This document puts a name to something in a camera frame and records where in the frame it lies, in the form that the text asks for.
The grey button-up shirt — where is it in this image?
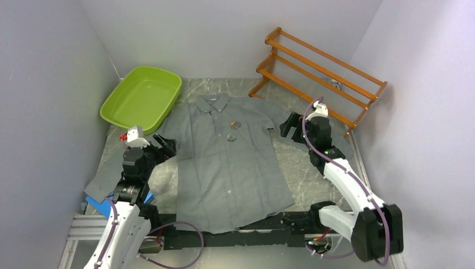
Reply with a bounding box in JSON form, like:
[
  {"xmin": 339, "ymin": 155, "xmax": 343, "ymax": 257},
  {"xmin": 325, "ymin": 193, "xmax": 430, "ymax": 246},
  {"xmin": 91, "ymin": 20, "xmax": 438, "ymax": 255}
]
[{"xmin": 83, "ymin": 93, "xmax": 355, "ymax": 235}]

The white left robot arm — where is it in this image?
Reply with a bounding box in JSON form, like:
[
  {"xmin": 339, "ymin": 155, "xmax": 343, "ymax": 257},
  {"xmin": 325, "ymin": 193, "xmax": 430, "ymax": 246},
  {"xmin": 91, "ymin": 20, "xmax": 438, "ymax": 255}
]
[{"xmin": 85, "ymin": 134, "xmax": 176, "ymax": 268}]

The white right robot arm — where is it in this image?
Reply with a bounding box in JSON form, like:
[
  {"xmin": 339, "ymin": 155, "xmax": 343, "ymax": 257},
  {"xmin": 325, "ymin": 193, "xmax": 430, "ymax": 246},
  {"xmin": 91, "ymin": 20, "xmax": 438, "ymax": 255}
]
[{"xmin": 280, "ymin": 113, "xmax": 404, "ymax": 265}]

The orange wooden rack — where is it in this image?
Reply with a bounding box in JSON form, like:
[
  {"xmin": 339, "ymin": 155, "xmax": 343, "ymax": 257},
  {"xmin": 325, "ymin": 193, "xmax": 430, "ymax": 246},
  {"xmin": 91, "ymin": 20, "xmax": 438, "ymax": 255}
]
[{"xmin": 249, "ymin": 27, "xmax": 388, "ymax": 137}]

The green plastic tub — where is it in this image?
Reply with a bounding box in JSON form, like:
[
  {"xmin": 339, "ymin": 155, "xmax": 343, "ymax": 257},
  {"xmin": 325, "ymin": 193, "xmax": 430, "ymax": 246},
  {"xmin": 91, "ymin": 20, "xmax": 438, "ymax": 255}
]
[{"xmin": 99, "ymin": 66, "xmax": 182, "ymax": 135}]

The blue flat pad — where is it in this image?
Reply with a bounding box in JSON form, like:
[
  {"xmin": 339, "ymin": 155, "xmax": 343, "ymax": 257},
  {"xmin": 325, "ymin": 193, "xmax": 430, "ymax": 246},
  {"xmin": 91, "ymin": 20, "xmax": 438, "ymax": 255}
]
[{"xmin": 85, "ymin": 192, "xmax": 155, "ymax": 217}]

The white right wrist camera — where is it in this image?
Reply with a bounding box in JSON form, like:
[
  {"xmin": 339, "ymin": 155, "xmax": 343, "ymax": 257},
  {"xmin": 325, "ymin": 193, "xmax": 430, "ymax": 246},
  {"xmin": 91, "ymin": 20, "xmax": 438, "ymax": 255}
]
[{"xmin": 304, "ymin": 100, "xmax": 329, "ymax": 122}]

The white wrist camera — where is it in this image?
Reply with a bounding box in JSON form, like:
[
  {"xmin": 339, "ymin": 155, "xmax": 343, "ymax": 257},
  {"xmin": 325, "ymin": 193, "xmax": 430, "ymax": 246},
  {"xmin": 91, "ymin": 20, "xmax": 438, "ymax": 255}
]
[
  {"xmin": 304, "ymin": 100, "xmax": 329, "ymax": 122},
  {"xmin": 119, "ymin": 126, "xmax": 150, "ymax": 149}
]

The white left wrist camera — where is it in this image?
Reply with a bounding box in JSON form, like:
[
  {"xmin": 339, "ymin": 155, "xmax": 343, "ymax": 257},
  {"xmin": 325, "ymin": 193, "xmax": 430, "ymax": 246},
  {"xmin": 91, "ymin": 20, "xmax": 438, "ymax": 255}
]
[{"xmin": 119, "ymin": 126, "xmax": 150, "ymax": 149}]

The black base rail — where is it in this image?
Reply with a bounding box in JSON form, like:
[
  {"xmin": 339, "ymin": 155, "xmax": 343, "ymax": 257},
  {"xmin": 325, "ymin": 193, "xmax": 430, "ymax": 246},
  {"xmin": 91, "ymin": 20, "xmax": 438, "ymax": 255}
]
[{"xmin": 151, "ymin": 211, "xmax": 332, "ymax": 250}]

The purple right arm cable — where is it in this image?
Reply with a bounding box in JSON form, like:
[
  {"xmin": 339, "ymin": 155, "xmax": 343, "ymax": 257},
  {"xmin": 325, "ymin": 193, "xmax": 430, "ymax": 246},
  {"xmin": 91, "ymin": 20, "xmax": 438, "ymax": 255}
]
[{"xmin": 302, "ymin": 97, "xmax": 391, "ymax": 267}]

